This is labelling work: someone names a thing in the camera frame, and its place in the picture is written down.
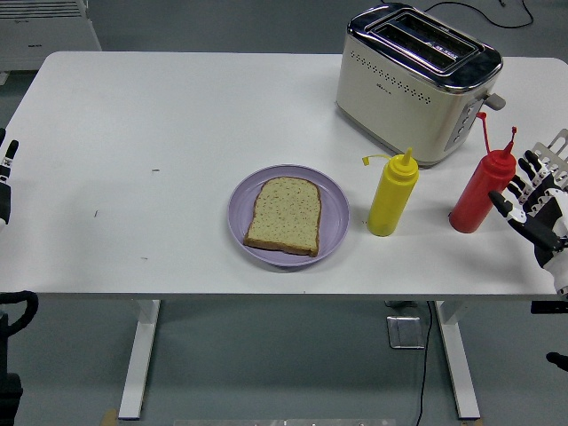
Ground yellow squeeze bottle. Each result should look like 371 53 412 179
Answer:
361 147 421 238

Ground white table leg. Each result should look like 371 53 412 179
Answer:
118 299 162 421
433 300 481 421

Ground slice of bread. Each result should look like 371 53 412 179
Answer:
242 176 322 258

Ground silver perforated metal rack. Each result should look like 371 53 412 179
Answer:
531 128 568 178

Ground black cable on floor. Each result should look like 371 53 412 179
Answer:
423 0 536 29

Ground silver floor socket plate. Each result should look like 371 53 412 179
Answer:
385 315 426 351

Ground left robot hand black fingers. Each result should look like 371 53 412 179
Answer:
0 127 21 228

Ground purple round plate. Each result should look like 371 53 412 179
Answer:
227 164 351 269

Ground cream and chrome toaster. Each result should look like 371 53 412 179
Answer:
335 2 507 169

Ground black cable under table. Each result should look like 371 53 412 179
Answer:
414 301 434 426

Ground black box under table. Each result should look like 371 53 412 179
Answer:
531 300 568 315

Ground white floor appliance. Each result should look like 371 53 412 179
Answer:
0 0 102 85

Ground red squeeze bottle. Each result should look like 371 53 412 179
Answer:
447 112 519 234

